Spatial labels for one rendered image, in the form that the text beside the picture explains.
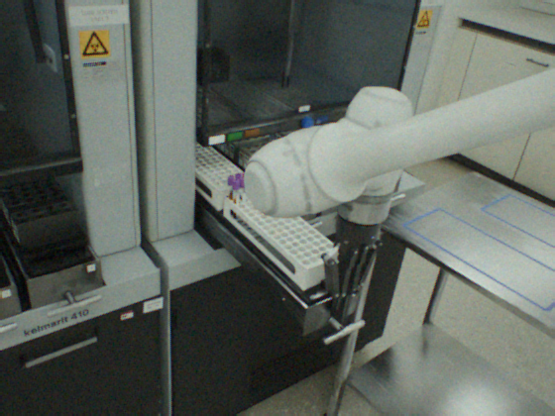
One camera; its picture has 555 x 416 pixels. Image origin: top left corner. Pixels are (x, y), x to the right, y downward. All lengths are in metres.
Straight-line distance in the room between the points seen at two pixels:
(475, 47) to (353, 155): 2.90
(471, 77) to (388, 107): 2.76
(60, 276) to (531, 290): 0.91
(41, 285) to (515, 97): 0.84
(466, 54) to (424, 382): 2.33
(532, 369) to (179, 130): 1.65
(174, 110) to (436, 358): 1.09
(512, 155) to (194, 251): 2.52
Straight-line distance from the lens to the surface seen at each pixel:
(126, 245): 1.21
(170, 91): 1.09
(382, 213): 0.86
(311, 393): 1.91
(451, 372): 1.72
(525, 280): 1.20
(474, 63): 3.52
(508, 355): 2.30
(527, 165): 3.41
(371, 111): 0.78
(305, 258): 1.01
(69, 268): 1.08
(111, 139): 1.08
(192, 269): 1.22
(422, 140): 0.62
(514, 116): 0.62
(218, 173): 1.27
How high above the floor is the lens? 1.46
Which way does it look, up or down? 32 degrees down
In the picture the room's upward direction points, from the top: 6 degrees clockwise
